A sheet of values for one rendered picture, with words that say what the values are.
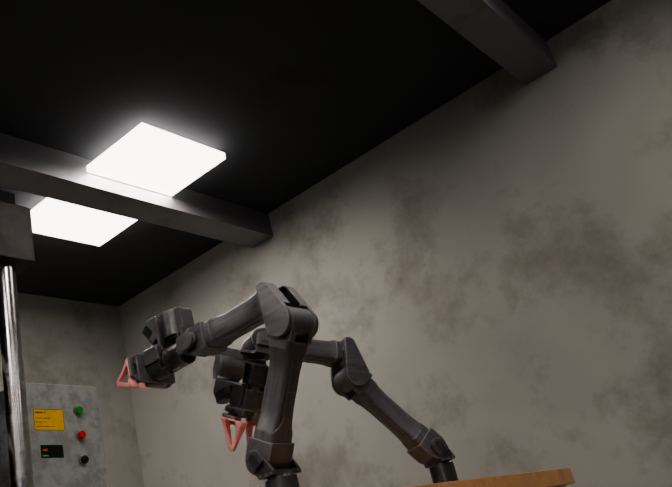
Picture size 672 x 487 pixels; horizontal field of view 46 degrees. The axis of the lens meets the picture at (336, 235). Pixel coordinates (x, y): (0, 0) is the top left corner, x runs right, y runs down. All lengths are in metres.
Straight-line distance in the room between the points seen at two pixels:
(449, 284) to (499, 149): 0.82
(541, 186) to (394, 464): 1.78
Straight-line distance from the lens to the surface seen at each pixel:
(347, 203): 5.09
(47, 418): 2.68
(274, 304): 1.53
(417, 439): 2.00
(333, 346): 1.97
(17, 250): 2.64
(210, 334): 1.67
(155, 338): 1.82
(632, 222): 4.21
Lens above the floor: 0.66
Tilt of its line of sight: 24 degrees up
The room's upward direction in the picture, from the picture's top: 15 degrees counter-clockwise
